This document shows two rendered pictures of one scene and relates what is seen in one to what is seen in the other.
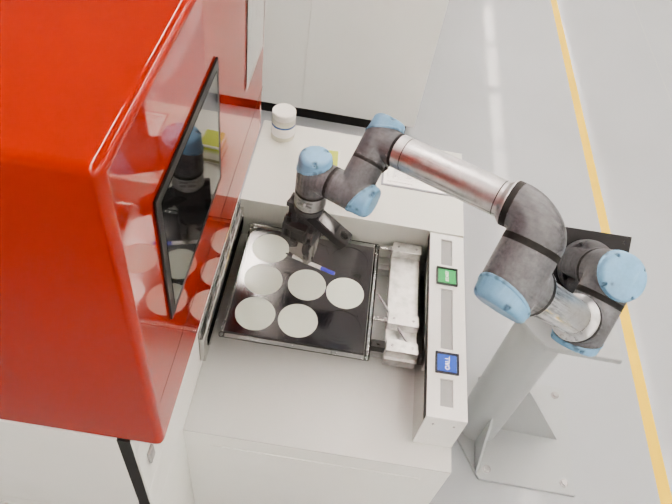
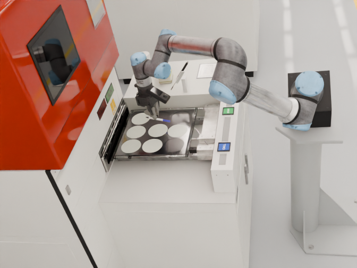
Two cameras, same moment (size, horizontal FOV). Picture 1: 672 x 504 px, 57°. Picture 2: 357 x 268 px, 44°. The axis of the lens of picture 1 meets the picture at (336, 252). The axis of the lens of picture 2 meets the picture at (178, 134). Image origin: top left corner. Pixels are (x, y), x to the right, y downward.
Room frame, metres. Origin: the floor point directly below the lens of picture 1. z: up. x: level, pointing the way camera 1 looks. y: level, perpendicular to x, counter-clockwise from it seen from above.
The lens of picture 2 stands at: (-0.65, -0.60, 2.26)
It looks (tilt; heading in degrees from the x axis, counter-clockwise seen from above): 39 degrees down; 19
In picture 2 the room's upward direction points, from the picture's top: 13 degrees counter-clockwise
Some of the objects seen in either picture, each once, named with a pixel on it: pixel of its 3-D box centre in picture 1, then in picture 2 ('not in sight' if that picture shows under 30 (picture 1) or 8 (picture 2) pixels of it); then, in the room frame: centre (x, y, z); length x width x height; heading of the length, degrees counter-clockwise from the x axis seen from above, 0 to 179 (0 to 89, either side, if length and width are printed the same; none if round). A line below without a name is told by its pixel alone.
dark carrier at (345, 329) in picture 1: (304, 286); (156, 131); (0.97, 0.06, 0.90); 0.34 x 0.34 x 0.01; 2
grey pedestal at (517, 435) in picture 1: (542, 378); (324, 177); (1.15, -0.77, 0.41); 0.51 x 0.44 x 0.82; 90
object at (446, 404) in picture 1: (439, 331); (228, 139); (0.92, -0.30, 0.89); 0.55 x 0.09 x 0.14; 2
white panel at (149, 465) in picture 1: (197, 305); (96, 139); (0.77, 0.28, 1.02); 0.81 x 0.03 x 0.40; 2
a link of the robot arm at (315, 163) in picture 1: (314, 173); (140, 65); (1.02, 0.08, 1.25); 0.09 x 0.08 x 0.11; 66
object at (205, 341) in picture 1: (223, 278); (116, 135); (0.95, 0.27, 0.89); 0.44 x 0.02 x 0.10; 2
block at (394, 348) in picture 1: (401, 349); (205, 149); (0.84, -0.20, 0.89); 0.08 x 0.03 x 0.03; 92
